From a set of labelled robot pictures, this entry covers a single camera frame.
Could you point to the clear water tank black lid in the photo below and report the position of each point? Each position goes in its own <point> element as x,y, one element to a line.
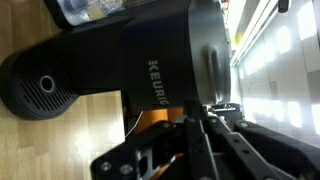
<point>80,10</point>

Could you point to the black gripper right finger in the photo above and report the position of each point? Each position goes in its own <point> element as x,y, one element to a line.
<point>266,153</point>

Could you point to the black Keurig coffee maker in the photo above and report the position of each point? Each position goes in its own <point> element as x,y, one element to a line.
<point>100,56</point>

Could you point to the black stereo camera bar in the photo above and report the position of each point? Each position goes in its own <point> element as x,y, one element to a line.
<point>283,5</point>

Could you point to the orange tufted sofa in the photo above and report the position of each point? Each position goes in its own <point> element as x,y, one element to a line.
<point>153,118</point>

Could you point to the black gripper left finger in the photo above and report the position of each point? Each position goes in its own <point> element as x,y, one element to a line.
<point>191,133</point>

